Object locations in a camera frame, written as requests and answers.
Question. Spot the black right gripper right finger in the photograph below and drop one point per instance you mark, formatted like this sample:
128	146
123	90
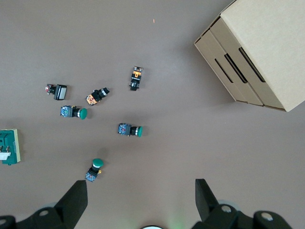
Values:
207	205

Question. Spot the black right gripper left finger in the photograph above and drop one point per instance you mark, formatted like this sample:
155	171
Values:
71	210

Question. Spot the green load switch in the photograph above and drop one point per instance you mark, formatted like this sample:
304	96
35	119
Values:
7	140

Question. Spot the green mushroom push button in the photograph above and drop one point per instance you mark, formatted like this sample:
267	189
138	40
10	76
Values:
82	113
98	163
126	129

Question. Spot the brown cardboard box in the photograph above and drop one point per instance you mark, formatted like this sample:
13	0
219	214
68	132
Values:
262	35

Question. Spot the black selector switch orange base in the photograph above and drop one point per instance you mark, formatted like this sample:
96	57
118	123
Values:
95	96
136	77

